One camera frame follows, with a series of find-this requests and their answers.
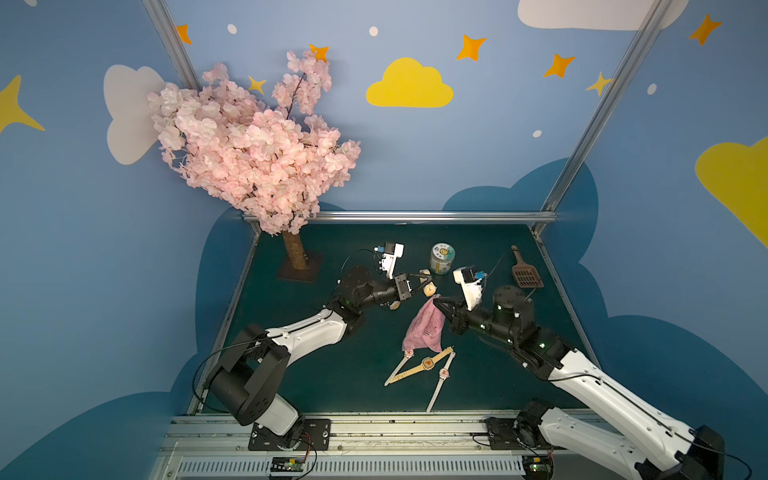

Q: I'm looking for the pink cloth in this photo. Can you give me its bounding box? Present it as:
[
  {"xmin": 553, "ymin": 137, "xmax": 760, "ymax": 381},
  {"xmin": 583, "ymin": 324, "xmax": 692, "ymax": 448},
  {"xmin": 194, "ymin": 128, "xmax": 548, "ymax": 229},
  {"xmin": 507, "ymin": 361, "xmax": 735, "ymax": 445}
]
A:
[{"xmin": 402, "ymin": 294, "xmax": 445, "ymax": 353}]

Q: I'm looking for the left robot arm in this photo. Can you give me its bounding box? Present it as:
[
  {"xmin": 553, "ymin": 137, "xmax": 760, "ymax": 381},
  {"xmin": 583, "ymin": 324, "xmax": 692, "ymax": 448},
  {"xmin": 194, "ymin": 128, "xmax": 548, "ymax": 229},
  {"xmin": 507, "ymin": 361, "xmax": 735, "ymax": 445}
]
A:
[{"xmin": 203, "ymin": 266, "xmax": 432, "ymax": 444}]

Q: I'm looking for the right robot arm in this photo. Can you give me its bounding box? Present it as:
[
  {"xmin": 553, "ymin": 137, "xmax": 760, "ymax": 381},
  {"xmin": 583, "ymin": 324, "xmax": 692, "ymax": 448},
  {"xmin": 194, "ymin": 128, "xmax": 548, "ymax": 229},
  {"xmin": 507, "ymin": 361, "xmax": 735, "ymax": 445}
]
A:
[{"xmin": 434, "ymin": 285, "xmax": 725, "ymax": 479}]

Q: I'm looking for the jar with sunflower lid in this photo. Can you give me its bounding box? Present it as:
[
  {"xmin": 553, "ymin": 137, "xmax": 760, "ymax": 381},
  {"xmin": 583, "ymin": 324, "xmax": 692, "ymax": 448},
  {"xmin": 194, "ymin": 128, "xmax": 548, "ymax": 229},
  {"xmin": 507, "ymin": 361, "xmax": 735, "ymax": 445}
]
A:
[{"xmin": 430, "ymin": 242, "xmax": 456, "ymax": 275}]

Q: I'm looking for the brown litter scoop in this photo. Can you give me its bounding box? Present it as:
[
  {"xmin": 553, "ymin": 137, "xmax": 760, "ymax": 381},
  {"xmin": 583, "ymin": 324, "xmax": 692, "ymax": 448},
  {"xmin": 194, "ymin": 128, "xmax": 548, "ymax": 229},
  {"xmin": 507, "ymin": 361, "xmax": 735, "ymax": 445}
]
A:
[{"xmin": 511, "ymin": 245, "xmax": 544, "ymax": 289}]

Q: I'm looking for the right circuit board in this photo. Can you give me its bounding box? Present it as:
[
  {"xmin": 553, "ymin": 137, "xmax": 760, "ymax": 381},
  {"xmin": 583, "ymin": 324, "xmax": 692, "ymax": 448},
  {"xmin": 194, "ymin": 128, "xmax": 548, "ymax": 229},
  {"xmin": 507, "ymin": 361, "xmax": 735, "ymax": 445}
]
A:
[{"xmin": 522, "ymin": 456, "xmax": 554, "ymax": 480}]

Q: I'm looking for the circuit board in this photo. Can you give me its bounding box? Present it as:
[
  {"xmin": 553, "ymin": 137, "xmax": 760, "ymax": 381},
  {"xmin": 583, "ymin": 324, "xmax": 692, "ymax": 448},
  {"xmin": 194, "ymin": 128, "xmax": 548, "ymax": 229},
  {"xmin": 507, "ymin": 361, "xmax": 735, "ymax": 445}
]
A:
[
  {"xmin": 522, "ymin": 456, "xmax": 554, "ymax": 480},
  {"xmin": 268, "ymin": 457, "xmax": 308, "ymax": 479}
]

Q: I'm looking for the pink blossom tree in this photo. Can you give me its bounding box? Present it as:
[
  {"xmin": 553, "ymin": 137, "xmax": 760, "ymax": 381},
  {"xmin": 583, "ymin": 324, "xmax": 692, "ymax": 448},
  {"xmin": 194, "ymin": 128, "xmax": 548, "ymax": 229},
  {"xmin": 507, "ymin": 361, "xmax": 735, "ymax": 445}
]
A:
[{"xmin": 147, "ymin": 46, "xmax": 361, "ymax": 271}]

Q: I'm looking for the left circuit board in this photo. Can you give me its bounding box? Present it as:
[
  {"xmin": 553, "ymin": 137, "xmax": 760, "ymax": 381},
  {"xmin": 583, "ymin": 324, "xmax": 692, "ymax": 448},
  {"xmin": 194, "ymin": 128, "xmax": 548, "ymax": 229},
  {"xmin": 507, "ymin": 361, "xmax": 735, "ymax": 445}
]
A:
[{"xmin": 268, "ymin": 457, "xmax": 308, "ymax": 479}]

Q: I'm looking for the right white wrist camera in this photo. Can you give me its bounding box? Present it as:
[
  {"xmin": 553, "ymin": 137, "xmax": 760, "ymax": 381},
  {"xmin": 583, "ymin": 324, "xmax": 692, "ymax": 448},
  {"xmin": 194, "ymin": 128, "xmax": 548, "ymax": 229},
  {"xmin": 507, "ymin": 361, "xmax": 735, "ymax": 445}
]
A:
[{"xmin": 453, "ymin": 266, "xmax": 487, "ymax": 311}]

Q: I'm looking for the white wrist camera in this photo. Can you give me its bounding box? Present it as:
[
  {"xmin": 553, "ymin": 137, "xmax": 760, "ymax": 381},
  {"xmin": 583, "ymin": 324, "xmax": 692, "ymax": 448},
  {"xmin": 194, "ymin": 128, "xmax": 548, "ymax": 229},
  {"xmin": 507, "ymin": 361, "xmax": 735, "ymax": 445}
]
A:
[
  {"xmin": 374, "ymin": 242, "xmax": 404, "ymax": 279},
  {"xmin": 453, "ymin": 266, "xmax": 487, "ymax": 311}
]

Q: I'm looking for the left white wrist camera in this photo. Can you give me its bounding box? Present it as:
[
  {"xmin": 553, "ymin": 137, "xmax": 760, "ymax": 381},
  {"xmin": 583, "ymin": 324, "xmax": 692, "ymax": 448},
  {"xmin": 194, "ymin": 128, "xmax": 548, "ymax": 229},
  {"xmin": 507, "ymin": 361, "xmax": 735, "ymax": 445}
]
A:
[{"xmin": 374, "ymin": 242, "xmax": 404, "ymax": 279}]

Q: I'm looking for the gold strap watch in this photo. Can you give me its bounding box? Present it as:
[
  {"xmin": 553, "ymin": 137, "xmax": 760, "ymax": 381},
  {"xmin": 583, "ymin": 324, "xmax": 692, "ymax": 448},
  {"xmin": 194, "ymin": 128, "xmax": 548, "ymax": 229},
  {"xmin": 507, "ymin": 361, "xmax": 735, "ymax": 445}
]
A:
[{"xmin": 390, "ymin": 347, "xmax": 454, "ymax": 384}]

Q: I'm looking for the white strap watch right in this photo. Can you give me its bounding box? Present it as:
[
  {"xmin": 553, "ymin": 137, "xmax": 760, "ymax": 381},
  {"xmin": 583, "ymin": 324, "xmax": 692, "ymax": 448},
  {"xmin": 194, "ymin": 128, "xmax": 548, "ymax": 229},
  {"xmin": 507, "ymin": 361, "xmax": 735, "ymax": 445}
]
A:
[{"xmin": 426, "ymin": 351, "xmax": 456, "ymax": 413}]

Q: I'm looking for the white strap watch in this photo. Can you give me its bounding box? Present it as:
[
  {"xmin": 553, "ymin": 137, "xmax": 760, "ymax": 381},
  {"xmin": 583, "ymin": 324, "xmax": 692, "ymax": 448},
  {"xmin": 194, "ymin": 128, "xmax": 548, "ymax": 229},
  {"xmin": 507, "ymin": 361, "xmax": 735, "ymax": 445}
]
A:
[
  {"xmin": 426, "ymin": 351, "xmax": 456, "ymax": 413},
  {"xmin": 384, "ymin": 350, "xmax": 414, "ymax": 386}
]

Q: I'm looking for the white strap watch left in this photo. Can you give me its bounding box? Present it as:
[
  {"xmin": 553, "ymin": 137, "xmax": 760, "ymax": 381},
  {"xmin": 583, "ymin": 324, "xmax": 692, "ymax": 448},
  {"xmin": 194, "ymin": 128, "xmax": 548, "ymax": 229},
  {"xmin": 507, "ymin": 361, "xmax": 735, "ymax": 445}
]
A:
[{"xmin": 384, "ymin": 350, "xmax": 414, "ymax": 386}]

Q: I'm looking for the back aluminium frame bar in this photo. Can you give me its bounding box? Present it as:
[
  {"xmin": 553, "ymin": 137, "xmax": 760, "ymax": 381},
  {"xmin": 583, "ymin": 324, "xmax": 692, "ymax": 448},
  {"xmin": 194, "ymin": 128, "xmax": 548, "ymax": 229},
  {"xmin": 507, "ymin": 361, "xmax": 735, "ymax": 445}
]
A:
[{"xmin": 242, "ymin": 209, "xmax": 558, "ymax": 226}]

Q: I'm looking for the brown tree base plate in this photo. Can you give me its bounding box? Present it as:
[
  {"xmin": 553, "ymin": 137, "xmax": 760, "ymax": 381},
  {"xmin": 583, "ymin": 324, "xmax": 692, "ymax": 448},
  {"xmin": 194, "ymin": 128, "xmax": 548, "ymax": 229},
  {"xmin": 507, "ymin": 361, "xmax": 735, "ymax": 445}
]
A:
[{"xmin": 277, "ymin": 251, "xmax": 324, "ymax": 283}]

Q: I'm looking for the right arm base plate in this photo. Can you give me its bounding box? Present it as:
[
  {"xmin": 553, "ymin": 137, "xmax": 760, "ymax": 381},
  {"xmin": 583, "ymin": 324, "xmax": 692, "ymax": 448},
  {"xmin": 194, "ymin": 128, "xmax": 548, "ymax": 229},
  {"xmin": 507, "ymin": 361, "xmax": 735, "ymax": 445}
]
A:
[{"xmin": 484, "ymin": 415, "xmax": 554, "ymax": 451}]

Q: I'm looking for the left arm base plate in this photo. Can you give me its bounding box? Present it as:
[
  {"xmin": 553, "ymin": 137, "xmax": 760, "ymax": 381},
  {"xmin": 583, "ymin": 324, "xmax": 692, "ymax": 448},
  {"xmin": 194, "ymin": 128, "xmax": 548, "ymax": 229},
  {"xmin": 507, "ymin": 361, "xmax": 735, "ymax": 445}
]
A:
[{"xmin": 248, "ymin": 417, "xmax": 332, "ymax": 451}]

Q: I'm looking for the aluminium front rail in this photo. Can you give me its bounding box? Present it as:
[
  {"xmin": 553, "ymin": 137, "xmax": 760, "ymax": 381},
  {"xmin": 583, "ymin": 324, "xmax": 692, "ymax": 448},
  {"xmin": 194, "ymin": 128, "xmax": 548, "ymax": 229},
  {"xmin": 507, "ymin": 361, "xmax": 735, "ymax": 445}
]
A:
[{"xmin": 149, "ymin": 411, "xmax": 534, "ymax": 479}]

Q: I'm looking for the left aluminium frame post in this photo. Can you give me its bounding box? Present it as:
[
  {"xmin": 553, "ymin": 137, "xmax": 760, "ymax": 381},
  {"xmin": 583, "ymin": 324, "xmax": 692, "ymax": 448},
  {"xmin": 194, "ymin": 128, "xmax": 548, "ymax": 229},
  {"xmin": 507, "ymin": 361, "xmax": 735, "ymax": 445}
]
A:
[{"xmin": 142, "ymin": 0, "xmax": 201, "ymax": 89}]

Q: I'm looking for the aluminium frame post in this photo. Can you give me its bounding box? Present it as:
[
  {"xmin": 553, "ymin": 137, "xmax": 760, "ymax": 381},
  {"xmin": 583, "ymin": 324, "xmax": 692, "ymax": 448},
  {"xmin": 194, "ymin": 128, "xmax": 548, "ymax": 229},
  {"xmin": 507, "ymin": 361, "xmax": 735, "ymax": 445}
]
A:
[
  {"xmin": 142, "ymin": 0, "xmax": 201, "ymax": 89},
  {"xmin": 532, "ymin": 0, "xmax": 675, "ymax": 237}
]

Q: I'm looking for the right aluminium frame post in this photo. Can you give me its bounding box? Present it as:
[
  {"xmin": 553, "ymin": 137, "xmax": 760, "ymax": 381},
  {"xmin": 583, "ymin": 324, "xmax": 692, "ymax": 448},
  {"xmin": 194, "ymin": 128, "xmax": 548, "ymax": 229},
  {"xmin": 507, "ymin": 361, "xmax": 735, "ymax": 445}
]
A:
[{"xmin": 532, "ymin": 0, "xmax": 675, "ymax": 237}]

